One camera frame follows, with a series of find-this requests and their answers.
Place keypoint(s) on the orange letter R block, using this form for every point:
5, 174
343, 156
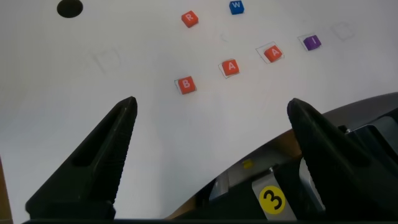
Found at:
190, 19

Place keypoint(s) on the small yellow dot sticker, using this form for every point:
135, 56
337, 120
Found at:
247, 164

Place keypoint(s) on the blue letter W block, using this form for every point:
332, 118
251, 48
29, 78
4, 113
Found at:
236, 7

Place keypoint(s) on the orange letter A block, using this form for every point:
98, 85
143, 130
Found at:
231, 67
273, 53

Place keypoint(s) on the purple letter I block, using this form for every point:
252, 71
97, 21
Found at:
312, 42

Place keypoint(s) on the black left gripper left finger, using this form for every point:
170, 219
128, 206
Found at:
93, 171

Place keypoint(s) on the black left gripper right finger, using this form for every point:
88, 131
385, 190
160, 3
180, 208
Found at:
339, 168

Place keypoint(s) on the grey black robot base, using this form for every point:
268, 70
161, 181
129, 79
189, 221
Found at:
367, 107

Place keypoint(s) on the yellow number 3 sticker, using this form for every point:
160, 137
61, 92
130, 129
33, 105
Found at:
272, 199

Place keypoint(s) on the orange letter B block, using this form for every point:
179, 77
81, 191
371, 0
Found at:
186, 85

